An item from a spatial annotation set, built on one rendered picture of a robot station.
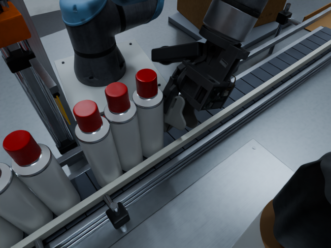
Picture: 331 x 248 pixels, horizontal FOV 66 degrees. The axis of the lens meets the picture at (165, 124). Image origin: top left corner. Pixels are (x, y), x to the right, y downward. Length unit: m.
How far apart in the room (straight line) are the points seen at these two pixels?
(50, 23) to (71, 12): 0.46
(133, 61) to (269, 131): 0.45
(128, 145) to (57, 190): 0.13
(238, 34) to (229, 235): 0.33
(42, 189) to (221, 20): 0.35
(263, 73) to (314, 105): 0.16
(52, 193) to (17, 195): 0.05
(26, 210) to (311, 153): 0.59
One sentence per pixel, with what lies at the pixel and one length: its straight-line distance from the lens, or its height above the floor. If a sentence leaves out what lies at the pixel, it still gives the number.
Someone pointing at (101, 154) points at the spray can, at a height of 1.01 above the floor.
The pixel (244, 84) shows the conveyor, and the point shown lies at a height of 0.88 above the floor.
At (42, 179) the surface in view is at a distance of 0.39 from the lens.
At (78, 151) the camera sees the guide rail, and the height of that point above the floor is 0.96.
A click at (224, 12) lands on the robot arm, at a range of 0.41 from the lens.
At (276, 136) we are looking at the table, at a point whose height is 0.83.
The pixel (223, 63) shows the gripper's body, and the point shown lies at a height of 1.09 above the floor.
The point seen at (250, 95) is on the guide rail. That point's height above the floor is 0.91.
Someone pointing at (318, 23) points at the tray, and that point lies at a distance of 1.17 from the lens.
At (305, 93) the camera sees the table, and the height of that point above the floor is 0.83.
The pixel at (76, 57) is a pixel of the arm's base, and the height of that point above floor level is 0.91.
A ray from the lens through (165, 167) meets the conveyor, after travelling 0.53.
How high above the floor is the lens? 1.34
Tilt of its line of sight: 51 degrees down
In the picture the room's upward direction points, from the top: straight up
